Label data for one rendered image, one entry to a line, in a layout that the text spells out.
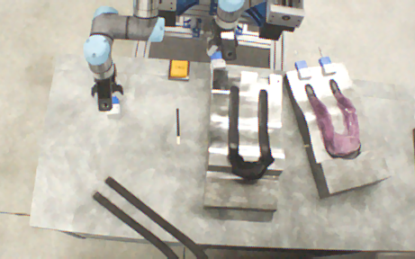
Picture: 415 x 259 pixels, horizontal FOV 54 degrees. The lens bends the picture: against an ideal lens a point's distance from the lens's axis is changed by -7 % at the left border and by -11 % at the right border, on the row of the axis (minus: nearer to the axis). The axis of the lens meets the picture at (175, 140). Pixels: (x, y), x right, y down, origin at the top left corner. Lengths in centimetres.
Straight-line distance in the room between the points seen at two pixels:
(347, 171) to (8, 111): 192
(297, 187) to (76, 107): 89
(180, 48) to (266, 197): 117
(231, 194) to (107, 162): 46
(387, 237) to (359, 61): 146
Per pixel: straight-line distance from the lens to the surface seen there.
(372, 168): 167
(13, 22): 300
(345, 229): 171
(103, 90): 141
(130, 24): 131
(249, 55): 249
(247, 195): 156
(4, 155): 263
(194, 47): 247
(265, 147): 155
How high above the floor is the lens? 237
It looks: 73 degrees down
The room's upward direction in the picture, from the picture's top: 3 degrees clockwise
